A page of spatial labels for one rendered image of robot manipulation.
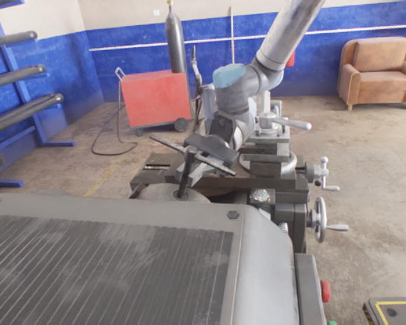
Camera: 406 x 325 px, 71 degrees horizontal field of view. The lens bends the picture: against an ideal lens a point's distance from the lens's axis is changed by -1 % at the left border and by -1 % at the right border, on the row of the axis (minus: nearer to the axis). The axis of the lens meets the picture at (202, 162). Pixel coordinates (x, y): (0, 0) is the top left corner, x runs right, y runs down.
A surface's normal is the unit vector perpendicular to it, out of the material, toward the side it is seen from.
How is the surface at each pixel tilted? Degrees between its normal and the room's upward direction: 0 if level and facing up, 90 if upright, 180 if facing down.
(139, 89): 90
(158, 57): 90
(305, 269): 0
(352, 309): 0
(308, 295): 0
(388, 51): 89
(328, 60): 90
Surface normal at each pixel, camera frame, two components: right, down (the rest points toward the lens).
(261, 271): 0.62, -0.60
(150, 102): 0.15, 0.48
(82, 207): -0.10, -0.87
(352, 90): -0.20, 0.50
